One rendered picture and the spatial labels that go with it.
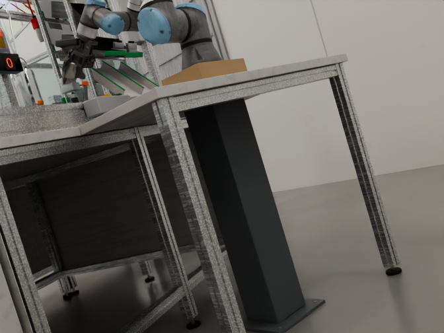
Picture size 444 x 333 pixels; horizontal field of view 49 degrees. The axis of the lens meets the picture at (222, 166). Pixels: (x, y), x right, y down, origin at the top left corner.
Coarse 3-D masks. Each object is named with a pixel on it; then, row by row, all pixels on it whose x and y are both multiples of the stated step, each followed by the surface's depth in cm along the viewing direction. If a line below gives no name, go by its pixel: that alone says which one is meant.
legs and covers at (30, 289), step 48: (48, 144) 148; (96, 144) 168; (144, 144) 194; (192, 144) 268; (0, 192) 128; (48, 192) 314; (96, 192) 299; (144, 192) 193; (0, 240) 126; (48, 240) 315; (96, 240) 305; (144, 240) 291; (192, 240) 278; (192, 288) 199
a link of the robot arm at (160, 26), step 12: (144, 0) 164; (156, 0) 161; (168, 0) 163; (144, 12) 161; (156, 12) 159; (168, 12) 162; (180, 12) 167; (144, 24) 163; (156, 24) 160; (168, 24) 161; (180, 24) 165; (144, 36) 165; (156, 36) 161; (168, 36) 163; (180, 36) 167
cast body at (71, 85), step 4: (60, 80) 200; (68, 80) 199; (72, 80) 200; (68, 84) 199; (72, 84) 198; (76, 84) 200; (64, 88) 200; (68, 88) 199; (72, 88) 199; (76, 88) 200; (80, 88) 202; (64, 92) 201; (68, 92) 204
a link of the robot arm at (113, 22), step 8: (104, 8) 188; (96, 16) 185; (104, 16) 182; (112, 16) 182; (120, 16) 186; (96, 24) 187; (104, 24) 182; (112, 24) 182; (120, 24) 184; (128, 24) 190; (112, 32) 184; (120, 32) 186
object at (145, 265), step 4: (148, 260) 299; (140, 264) 297; (144, 264) 296; (148, 264) 298; (144, 268) 297; (148, 268) 297; (144, 272) 297; (148, 272) 296; (68, 276) 322; (72, 276) 324; (148, 276) 298; (152, 276) 301; (68, 280) 323; (72, 280) 323; (148, 280) 296; (72, 284) 322; (76, 284) 325; (72, 288) 322; (72, 292) 325; (76, 292) 323
